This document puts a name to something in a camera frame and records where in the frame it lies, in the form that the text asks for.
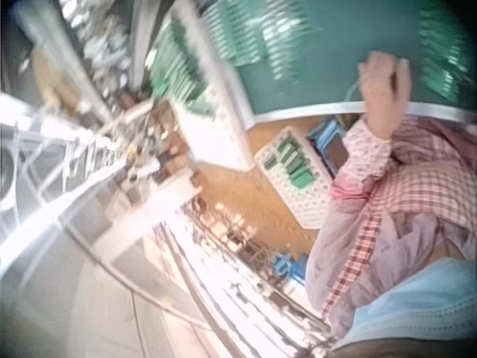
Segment person's left hand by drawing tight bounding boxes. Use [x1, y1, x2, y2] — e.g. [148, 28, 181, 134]
[358, 50, 413, 141]

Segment green work mat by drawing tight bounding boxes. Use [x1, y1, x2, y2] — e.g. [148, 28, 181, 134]
[196, 0, 471, 117]

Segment block of green circuit boards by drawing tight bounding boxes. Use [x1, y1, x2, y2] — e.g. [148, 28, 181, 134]
[417, 6, 471, 107]

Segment blue plastic stool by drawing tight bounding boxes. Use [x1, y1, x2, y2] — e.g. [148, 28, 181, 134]
[306, 118, 351, 178]

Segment rows of green circuit boards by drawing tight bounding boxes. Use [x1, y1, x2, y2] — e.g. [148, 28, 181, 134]
[203, 0, 323, 81]

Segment white perforated crate of boards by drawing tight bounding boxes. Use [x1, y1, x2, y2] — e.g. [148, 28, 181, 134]
[255, 125, 337, 230]

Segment long white tray of boards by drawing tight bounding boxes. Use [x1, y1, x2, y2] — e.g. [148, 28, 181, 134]
[145, 4, 256, 172]

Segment blue plastic part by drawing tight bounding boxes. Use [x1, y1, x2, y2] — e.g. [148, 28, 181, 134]
[266, 251, 311, 289]

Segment white cable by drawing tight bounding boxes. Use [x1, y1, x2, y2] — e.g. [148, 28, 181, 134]
[343, 78, 365, 103]

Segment white metal frame rack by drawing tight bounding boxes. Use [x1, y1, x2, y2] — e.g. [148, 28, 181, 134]
[0, 92, 157, 277]

